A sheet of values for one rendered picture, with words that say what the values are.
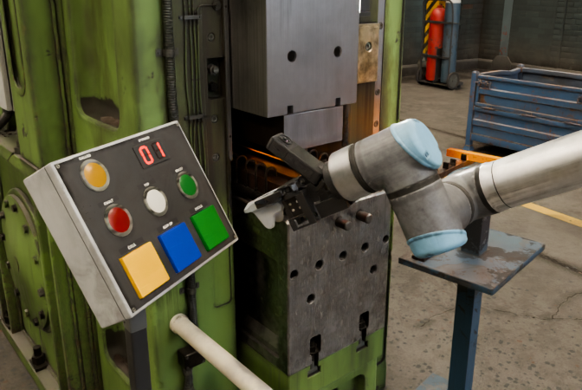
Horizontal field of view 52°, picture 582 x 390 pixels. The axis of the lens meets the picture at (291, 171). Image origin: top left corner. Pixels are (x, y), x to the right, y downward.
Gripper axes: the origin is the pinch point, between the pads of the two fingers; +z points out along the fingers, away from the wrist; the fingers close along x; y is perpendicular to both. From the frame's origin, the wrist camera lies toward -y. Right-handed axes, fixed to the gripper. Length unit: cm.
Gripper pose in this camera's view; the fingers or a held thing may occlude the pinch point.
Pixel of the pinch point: (248, 205)
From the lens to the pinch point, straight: 113.4
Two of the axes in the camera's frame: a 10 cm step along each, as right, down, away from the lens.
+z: -7.8, 3.6, 5.1
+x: 4.3, -2.8, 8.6
